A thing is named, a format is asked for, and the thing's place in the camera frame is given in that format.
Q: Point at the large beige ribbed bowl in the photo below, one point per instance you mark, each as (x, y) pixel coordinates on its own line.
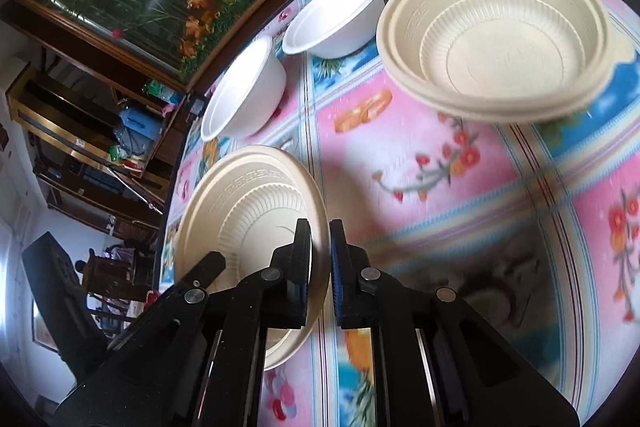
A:
(502, 61)

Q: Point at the framed wall picture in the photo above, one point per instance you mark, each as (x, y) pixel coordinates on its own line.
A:
(40, 332)

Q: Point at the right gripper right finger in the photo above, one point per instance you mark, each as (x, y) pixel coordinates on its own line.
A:
(436, 361)

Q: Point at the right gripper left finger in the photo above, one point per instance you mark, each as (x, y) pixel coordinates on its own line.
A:
(196, 358)

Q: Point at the small white foam bowl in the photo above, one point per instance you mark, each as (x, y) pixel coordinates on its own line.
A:
(332, 28)

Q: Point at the large white foam bowl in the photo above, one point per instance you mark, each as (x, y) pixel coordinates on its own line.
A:
(247, 95)

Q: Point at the small beige ribbed bowl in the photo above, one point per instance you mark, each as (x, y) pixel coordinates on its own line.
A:
(245, 207)

